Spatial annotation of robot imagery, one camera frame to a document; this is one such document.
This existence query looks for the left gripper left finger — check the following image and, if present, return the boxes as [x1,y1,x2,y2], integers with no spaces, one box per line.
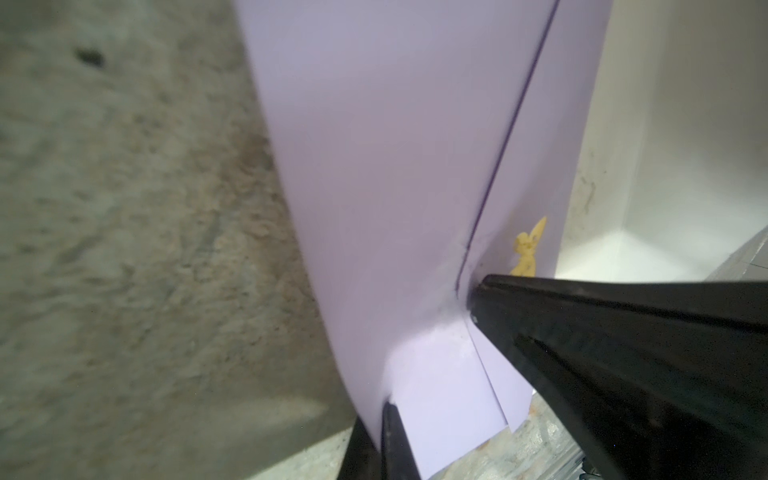
[337,401,421,480]

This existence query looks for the cream envelope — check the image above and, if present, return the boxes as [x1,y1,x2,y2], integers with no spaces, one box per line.
[556,1,767,282]

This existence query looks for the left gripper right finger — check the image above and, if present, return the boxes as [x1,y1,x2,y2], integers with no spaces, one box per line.
[468,275,767,479]

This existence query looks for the purple envelope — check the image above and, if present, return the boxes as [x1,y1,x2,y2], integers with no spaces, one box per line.
[235,1,611,479]

